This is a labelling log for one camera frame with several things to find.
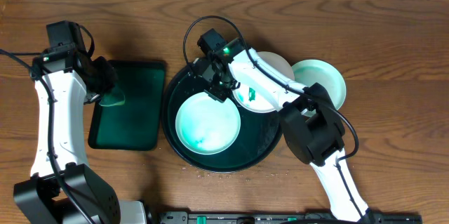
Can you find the black rectangular water tray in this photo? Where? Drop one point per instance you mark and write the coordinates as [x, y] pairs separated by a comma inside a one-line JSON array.
[[134, 124]]

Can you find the white plate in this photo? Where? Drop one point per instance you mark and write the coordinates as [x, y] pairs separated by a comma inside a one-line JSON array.
[[248, 98]]

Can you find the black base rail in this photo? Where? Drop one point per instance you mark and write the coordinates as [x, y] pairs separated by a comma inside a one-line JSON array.
[[181, 217]]

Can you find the mint plate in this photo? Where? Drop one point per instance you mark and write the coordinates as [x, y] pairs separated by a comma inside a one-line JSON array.
[[206, 126], [309, 72]]

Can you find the mint plate front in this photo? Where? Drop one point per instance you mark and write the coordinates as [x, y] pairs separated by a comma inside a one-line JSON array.
[[206, 126]]

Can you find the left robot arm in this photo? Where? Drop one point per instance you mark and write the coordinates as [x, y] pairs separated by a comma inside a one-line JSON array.
[[62, 188]]

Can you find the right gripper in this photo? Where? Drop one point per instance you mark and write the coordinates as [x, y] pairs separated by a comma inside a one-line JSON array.
[[222, 95]]

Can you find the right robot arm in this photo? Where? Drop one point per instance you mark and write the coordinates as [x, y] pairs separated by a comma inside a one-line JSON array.
[[312, 127]]

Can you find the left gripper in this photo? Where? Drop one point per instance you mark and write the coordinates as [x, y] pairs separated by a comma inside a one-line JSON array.
[[104, 81]]

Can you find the round black serving tray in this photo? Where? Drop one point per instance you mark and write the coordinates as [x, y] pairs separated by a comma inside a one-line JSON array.
[[258, 136]]

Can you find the green scrubbing sponge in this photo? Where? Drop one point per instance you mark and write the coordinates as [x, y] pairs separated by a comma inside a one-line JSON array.
[[114, 97]]

